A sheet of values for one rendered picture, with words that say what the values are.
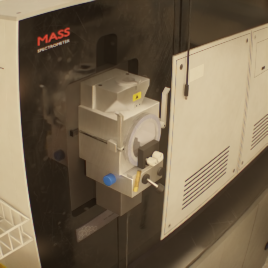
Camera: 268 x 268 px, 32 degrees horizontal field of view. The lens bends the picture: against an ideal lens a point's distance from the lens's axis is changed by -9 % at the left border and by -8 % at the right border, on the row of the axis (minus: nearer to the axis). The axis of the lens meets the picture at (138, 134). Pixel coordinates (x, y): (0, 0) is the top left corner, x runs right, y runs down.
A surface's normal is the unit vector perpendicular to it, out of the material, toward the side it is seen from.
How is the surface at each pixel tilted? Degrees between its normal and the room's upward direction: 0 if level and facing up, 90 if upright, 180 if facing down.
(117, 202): 90
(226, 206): 0
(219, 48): 90
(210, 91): 90
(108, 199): 90
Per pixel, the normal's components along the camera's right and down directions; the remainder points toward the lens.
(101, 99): -0.61, 0.35
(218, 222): 0.03, -0.89
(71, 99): 0.79, 0.30
